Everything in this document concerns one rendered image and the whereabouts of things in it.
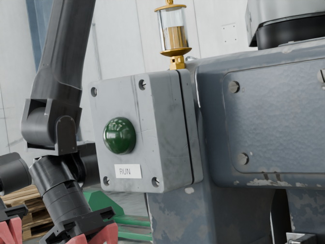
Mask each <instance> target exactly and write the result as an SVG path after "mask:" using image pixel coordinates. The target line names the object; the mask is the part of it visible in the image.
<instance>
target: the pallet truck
mask: <svg viewBox="0 0 325 244"><path fill-rule="evenodd" d="M81 190H82V192H83V194H84V196H85V198H86V200H87V202H88V204H89V206H90V208H91V210H92V211H96V210H100V209H103V208H106V207H109V206H112V207H113V209H114V211H115V213H116V215H115V216H113V217H112V218H111V219H109V220H112V219H114V220H115V222H116V223H119V224H127V225H138V226H147V227H150V221H149V217H148V216H136V215H126V214H124V210H123V208H121V207H120V206H119V205H118V204H116V203H115V202H114V201H113V200H112V199H111V198H109V197H108V196H107V195H105V194H104V193H103V192H102V191H100V190H88V191H84V190H83V188H81ZM109 220H108V218H107V219H104V220H103V221H104V222H106V221H109ZM118 237H123V238H131V239H139V240H148V241H151V242H152V243H153V240H152V233H151V230H150V229H140V228H131V227H121V226H118Z"/></svg>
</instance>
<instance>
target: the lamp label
mask: <svg viewBox="0 0 325 244"><path fill-rule="evenodd" d="M114 165H115V172H116V178H141V170H140V164H114Z"/></svg>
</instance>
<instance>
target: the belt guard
mask: <svg viewBox="0 0 325 244"><path fill-rule="evenodd" d="M318 16H325V0H248V2H247V7H246V12H245V23H246V31H247V39H248V47H257V39H256V31H258V29H259V28H261V27H264V26H268V25H272V24H276V23H281V22H286V21H292V20H298V19H304V18H310V17H318Z"/></svg>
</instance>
